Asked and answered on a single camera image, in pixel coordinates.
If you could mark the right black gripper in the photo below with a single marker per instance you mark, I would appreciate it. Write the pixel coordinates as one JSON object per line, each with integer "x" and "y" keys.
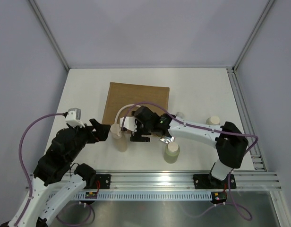
{"x": 137, "y": 136}

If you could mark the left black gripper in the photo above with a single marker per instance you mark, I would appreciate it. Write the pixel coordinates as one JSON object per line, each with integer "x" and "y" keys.
{"x": 102, "y": 129}

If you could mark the beige pump bottle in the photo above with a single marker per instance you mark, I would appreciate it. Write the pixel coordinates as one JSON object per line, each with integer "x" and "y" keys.
{"x": 118, "y": 138}

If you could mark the silver blue tube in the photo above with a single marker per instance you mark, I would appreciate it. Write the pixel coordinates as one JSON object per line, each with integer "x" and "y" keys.
{"x": 167, "y": 139}

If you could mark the green bottle front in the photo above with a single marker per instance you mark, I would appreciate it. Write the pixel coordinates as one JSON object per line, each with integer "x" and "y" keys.
{"x": 171, "y": 152}

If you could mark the green dish soap bottle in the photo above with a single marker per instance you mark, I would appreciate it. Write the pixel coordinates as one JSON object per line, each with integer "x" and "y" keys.
{"x": 180, "y": 115}

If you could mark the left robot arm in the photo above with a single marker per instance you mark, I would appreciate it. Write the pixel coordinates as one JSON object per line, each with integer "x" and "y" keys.
{"x": 38, "y": 210}

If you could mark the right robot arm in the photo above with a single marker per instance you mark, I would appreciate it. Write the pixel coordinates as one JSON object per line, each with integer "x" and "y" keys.
{"x": 230, "y": 143}

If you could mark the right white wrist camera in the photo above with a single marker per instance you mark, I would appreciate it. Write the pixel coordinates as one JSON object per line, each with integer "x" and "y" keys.
{"x": 128, "y": 124}

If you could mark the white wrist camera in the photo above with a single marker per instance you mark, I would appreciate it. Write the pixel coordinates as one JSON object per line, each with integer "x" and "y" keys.
{"x": 128, "y": 124}
{"x": 73, "y": 118}

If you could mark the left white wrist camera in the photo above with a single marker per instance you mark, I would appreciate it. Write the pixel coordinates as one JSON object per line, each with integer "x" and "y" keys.
{"x": 73, "y": 118}

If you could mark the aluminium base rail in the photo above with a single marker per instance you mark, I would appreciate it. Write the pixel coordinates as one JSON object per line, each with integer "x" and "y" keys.
{"x": 157, "y": 180}

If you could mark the white slotted cable duct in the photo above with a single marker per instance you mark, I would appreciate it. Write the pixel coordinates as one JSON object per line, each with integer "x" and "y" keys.
{"x": 144, "y": 196}

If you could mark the left aluminium frame post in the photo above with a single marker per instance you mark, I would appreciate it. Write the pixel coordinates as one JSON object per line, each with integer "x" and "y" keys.
{"x": 46, "y": 29}

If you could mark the aluminium frame post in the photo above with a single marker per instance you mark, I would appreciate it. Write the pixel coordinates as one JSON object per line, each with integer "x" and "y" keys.
{"x": 46, "y": 29}
{"x": 258, "y": 25}

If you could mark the right aluminium frame post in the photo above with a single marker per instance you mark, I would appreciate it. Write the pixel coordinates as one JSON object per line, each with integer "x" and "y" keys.
{"x": 258, "y": 25}

